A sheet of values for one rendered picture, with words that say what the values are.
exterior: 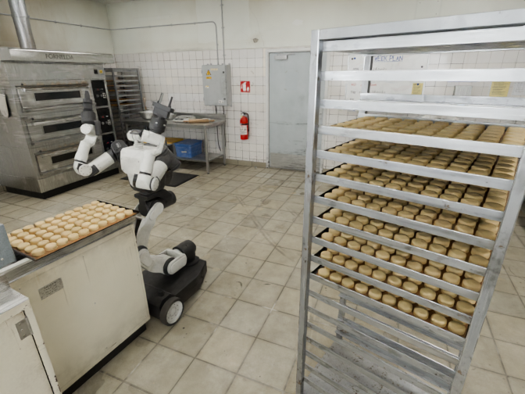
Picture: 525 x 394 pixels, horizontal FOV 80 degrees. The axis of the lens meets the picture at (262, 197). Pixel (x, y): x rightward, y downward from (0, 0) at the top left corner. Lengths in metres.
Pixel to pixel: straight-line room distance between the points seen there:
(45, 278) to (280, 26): 4.93
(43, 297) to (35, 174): 3.67
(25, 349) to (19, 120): 3.94
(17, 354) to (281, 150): 4.97
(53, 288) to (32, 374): 0.38
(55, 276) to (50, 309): 0.17
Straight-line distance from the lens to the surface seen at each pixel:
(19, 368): 1.80
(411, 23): 1.02
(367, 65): 1.54
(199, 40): 6.44
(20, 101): 5.30
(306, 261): 1.34
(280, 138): 5.85
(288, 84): 5.71
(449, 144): 1.03
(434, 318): 1.33
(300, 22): 5.67
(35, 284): 1.87
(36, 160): 5.43
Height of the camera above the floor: 1.69
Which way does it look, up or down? 22 degrees down
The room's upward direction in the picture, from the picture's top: 1 degrees counter-clockwise
